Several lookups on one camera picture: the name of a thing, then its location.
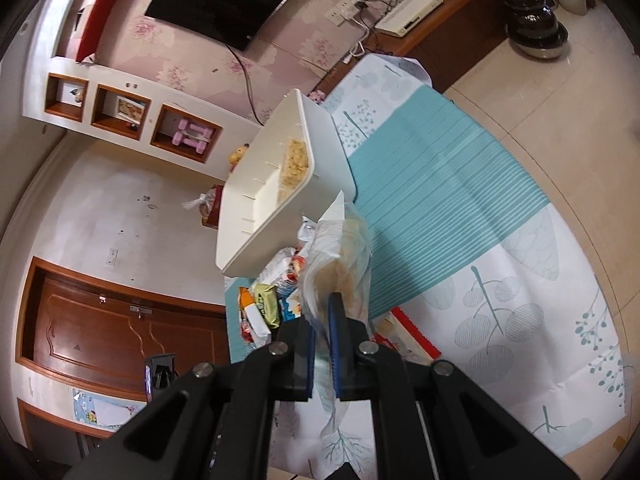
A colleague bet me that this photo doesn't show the wooden television cabinet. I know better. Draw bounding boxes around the wooden television cabinet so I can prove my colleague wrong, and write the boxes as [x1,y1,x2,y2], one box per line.
[360,0,551,93]

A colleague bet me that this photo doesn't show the cartoon wall poster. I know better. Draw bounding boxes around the cartoon wall poster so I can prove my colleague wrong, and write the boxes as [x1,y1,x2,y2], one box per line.
[72,387,146,431]

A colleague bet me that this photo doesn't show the clear bag of food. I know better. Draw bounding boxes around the clear bag of food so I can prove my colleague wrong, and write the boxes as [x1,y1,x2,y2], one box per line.
[182,186,217,221]

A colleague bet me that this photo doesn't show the pink dumbbell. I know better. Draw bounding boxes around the pink dumbbell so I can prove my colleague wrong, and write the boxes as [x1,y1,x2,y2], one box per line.
[171,132,207,155]
[175,118,215,142]

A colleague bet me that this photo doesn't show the black television cable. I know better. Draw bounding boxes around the black television cable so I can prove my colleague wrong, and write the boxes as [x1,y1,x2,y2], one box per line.
[225,42,266,126]

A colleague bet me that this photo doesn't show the teal leaf print tablecloth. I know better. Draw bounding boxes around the teal leaf print tablecloth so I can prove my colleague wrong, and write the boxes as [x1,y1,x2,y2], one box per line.
[223,52,628,480]

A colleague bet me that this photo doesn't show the long red box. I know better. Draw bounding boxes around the long red box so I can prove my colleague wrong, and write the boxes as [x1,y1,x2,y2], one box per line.
[75,0,127,63]

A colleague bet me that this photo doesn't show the red zigzag edged packet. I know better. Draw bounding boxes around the red zigzag edged packet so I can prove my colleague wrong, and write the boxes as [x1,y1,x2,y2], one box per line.
[372,306,443,361]

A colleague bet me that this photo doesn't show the yellow green snack packet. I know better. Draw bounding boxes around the yellow green snack packet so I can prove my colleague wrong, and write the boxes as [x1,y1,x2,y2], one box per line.
[251,282,283,331]

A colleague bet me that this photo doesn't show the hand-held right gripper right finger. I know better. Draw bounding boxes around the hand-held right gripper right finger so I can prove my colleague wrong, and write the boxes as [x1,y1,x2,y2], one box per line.
[326,291,583,480]

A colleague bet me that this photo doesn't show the blue white snack packet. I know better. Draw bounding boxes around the blue white snack packet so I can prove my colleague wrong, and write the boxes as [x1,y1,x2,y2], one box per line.
[277,290,303,323]

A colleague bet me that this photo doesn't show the beige puffed snack packet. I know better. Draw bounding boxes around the beige puffed snack packet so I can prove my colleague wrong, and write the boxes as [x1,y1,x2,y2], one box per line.
[278,139,312,192]

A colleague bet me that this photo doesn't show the plain white snack packet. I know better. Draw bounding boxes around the plain white snack packet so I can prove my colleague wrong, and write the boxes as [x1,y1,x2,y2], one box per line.
[242,305,273,348]

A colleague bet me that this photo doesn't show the brown wooden door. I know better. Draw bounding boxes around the brown wooden door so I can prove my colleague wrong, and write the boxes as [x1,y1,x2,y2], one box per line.
[15,256,232,401]

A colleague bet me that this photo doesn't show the picture book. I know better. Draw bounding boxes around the picture book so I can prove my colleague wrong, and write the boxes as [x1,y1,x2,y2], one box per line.
[116,96,147,126]

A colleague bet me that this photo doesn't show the orange snack packet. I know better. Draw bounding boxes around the orange snack packet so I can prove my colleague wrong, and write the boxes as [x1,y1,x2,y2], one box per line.
[237,286,256,321]

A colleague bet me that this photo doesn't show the dark red box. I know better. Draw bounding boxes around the dark red box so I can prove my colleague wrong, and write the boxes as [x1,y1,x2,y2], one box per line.
[202,185,224,230]

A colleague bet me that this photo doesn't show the black stand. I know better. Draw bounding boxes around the black stand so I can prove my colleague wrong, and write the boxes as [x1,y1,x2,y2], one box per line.
[144,354,177,403]

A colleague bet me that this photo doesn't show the white set-top box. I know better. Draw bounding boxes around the white set-top box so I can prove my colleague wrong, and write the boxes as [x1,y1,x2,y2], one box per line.
[374,0,445,38]

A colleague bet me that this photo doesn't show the white power strip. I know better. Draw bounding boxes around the white power strip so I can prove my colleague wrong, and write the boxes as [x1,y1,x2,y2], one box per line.
[325,0,388,26]

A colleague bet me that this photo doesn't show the white plastic bin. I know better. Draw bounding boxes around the white plastic bin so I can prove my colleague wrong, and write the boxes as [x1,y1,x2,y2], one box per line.
[215,88,358,277]

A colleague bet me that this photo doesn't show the white wall shelf unit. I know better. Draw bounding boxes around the white wall shelf unit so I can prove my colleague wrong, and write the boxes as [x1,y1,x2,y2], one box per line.
[21,55,263,186]

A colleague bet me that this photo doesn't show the light blue tissue pack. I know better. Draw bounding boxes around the light blue tissue pack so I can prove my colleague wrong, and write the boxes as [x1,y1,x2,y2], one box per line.
[298,190,375,436]

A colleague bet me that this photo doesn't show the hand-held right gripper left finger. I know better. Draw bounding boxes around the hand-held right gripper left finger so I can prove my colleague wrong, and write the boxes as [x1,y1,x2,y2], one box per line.
[62,315,317,480]

